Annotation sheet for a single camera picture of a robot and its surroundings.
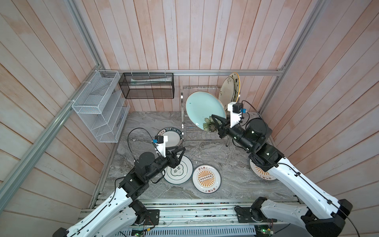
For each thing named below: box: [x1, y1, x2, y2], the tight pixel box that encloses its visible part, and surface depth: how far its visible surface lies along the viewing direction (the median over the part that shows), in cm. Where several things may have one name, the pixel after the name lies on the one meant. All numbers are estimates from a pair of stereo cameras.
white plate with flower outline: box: [161, 155, 194, 185], surface depth 90 cm
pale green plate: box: [185, 90, 227, 130], surface depth 59 cm
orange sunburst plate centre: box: [191, 163, 222, 195], surface depth 87 cm
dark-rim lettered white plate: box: [154, 126, 183, 148], surface depth 109 cm
